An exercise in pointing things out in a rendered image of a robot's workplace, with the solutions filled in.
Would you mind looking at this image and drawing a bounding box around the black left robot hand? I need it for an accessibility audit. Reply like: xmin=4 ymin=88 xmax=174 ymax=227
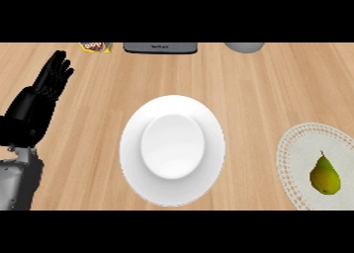
xmin=0 ymin=49 xmax=75 ymax=149

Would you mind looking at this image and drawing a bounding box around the white oval plate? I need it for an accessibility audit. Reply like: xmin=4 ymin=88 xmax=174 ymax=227
xmin=118 ymin=94 xmax=226 ymax=208

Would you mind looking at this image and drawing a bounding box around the white round placemat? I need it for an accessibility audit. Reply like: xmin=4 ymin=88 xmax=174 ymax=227
xmin=275 ymin=122 xmax=354 ymax=211

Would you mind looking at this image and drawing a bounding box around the yellow snack packet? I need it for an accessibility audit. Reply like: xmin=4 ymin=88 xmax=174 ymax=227
xmin=78 ymin=42 xmax=112 ymax=54

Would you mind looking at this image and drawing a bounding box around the dark grey flat appliance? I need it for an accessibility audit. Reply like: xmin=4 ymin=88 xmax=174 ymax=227
xmin=121 ymin=42 xmax=198 ymax=55

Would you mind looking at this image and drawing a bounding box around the grey rounded object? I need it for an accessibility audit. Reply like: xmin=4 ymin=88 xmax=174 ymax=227
xmin=223 ymin=42 xmax=266 ymax=54

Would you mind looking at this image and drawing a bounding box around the green yellow pear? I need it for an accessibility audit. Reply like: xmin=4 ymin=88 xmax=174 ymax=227
xmin=307 ymin=150 xmax=343 ymax=196

